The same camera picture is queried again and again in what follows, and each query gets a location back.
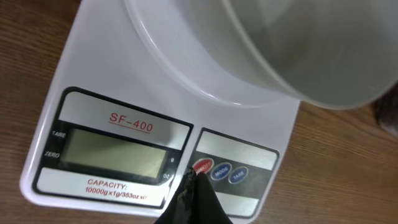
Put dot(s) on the white plastic bowl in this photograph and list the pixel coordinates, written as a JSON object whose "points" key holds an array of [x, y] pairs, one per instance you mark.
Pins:
{"points": [[334, 54]]}

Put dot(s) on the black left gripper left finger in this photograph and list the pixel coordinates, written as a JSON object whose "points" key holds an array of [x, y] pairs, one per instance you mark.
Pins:
{"points": [[180, 207]]}

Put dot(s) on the white digital kitchen scale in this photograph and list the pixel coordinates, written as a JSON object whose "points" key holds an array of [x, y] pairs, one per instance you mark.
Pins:
{"points": [[136, 101]]}

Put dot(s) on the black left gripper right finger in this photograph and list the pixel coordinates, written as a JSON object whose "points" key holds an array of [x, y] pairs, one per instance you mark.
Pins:
{"points": [[206, 208]]}

